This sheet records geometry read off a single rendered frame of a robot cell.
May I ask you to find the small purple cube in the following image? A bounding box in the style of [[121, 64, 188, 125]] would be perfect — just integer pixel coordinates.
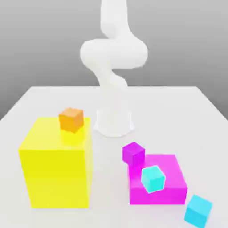
[[122, 142, 146, 167]]

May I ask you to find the small orange cube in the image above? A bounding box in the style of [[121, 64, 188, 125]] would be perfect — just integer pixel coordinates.
[[58, 107, 84, 134]]

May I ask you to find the small turquoise cube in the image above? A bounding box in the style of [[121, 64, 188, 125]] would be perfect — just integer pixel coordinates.
[[141, 165, 166, 194]]

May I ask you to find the small sky blue cube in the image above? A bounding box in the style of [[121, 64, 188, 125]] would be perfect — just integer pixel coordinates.
[[183, 194, 213, 228]]

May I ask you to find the large yellow box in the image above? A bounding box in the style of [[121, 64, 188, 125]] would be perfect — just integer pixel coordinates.
[[18, 116, 94, 209]]

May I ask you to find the large magenta box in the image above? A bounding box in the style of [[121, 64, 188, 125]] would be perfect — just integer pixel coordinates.
[[127, 154, 188, 205]]

